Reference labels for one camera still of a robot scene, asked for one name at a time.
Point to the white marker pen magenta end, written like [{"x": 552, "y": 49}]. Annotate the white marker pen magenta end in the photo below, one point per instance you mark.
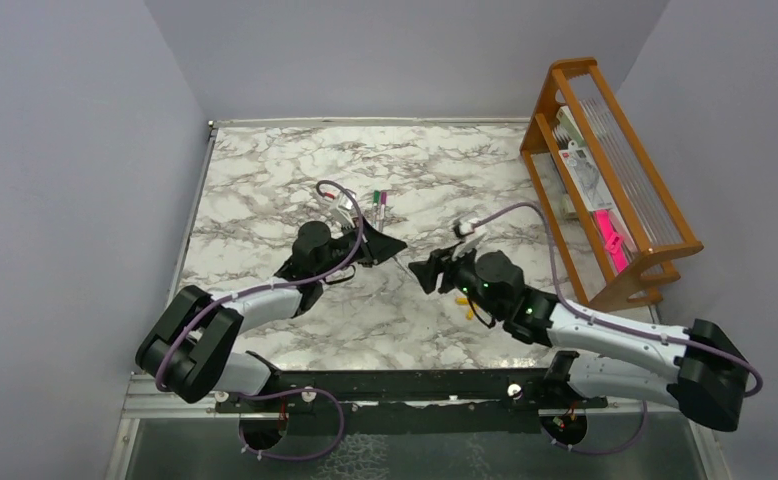
[{"x": 382, "y": 204}]

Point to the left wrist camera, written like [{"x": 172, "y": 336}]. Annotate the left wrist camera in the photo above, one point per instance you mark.
[{"x": 342, "y": 211}]

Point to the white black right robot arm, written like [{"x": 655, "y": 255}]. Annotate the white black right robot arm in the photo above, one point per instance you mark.
[{"x": 697, "y": 370}]

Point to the white marker pen green end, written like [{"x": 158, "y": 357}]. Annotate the white marker pen green end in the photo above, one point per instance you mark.
[{"x": 403, "y": 268}]

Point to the black mounting rail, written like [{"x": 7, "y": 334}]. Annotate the black mounting rail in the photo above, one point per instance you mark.
[{"x": 327, "y": 421}]

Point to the orange wooden rack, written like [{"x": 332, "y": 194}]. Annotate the orange wooden rack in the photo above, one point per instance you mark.
[{"x": 657, "y": 233}]

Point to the pink packaged item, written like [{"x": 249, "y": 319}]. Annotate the pink packaged item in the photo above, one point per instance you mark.
[{"x": 613, "y": 236}]

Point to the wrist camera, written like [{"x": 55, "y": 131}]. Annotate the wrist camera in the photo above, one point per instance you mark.
[
  {"x": 469, "y": 236},
  {"x": 342, "y": 211}
]

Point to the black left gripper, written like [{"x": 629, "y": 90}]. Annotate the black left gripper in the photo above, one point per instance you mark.
[{"x": 375, "y": 246}]

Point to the aluminium frame rail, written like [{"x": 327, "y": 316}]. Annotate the aluminium frame rail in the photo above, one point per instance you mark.
[{"x": 164, "y": 397}]

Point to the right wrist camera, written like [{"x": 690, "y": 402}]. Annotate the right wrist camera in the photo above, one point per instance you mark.
[{"x": 469, "y": 236}]

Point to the white marker pen green cap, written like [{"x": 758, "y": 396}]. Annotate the white marker pen green cap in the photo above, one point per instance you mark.
[{"x": 376, "y": 198}]

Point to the white packaged item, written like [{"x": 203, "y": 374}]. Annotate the white packaged item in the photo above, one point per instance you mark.
[{"x": 580, "y": 163}]

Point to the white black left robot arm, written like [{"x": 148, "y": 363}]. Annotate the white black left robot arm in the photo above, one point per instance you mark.
[{"x": 189, "y": 351}]

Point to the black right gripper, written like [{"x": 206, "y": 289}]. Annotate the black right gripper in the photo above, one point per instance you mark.
[{"x": 427, "y": 271}]

